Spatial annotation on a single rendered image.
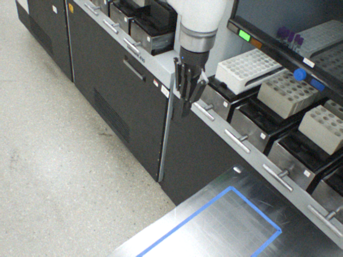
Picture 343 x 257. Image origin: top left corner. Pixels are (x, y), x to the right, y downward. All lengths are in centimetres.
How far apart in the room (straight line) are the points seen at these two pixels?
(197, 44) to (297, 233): 47
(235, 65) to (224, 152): 28
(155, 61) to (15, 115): 112
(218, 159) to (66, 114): 119
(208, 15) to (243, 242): 48
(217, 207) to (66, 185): 115
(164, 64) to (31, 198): 92
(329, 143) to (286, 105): 15
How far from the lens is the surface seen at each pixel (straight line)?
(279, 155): 103
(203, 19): 84
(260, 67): 116
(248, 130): 107
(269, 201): 86
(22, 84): 245
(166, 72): 130
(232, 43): 118
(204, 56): 92
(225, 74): 111
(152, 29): 134
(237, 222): 81
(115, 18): 152
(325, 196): 100
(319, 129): 101
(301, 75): 96
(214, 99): 113
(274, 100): 107
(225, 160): 121
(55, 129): 212
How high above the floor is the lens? 149
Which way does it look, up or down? 44 degrees down
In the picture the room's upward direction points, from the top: 8 degrees clockwise
